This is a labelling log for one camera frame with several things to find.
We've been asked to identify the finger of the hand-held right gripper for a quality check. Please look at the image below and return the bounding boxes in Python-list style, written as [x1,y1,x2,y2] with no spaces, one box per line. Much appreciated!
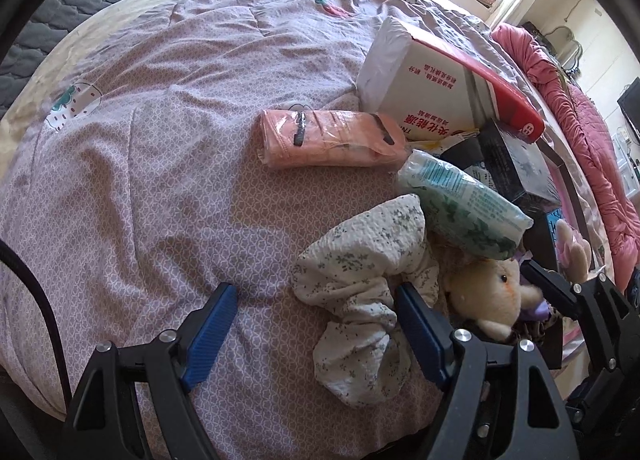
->
[522,260,583,316]

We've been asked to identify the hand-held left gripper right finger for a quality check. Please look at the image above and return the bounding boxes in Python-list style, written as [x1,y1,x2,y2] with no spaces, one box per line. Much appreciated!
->
[397,282,583,460]

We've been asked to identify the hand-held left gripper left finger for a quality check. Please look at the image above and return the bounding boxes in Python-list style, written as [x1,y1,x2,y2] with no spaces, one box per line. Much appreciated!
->
[62,282,238,460]

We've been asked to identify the purple plush toy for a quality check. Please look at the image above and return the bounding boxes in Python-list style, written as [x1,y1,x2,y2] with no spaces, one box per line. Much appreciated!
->
[520,250,556,321]

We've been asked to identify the cream plush bunny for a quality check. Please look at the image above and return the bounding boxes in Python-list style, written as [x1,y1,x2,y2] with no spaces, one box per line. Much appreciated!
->
[442,255,543,343]

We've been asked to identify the white floral cloth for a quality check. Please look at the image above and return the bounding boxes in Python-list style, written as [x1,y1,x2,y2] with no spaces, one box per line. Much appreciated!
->
[291,193,443,408]

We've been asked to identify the yellow and white snack packet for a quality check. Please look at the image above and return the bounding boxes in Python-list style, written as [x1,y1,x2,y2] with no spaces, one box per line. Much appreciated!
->
[407,127,481,153]

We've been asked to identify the peach sock packet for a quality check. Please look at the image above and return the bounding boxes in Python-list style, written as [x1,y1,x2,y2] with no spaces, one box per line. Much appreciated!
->
[257,109,408,170]

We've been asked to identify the pink and cream plush toy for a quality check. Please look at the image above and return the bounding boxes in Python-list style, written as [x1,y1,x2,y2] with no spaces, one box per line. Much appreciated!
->
[552,219,593,283]

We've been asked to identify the leopard print scrunchie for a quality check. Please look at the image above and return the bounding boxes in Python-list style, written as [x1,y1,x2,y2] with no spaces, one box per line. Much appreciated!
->
[515,315,567,342]

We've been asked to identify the green tissue pack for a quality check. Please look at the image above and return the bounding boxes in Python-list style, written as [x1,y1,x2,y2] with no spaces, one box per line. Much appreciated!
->
[397,149,535,261]

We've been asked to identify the dark blue box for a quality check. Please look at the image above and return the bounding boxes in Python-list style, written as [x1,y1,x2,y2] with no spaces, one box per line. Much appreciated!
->
[475,119,563,213]

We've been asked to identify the pink blanket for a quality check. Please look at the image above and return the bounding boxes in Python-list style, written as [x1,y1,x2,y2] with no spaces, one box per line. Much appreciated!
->
[492,22,640,291]

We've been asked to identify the lilac patterned quilt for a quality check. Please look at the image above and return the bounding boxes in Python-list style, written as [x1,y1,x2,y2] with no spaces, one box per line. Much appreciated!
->
[0,0,601,421]

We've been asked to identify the black television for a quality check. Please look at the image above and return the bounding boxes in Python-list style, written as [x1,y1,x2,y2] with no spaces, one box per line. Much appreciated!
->
[617,90,640,133]

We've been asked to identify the red and white carton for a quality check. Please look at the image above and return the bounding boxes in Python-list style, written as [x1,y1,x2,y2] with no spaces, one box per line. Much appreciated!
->
[356,16,547,143]

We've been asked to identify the white dresser with mirror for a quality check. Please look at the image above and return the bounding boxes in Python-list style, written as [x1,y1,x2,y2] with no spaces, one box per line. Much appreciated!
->
[520,22,586,81]

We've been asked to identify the cream bed sheet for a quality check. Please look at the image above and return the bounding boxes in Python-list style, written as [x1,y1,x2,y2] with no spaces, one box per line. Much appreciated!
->
[0,0,311,181]

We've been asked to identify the black cable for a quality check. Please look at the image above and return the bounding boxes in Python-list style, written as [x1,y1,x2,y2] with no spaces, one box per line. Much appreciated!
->
[0,239,71,413]

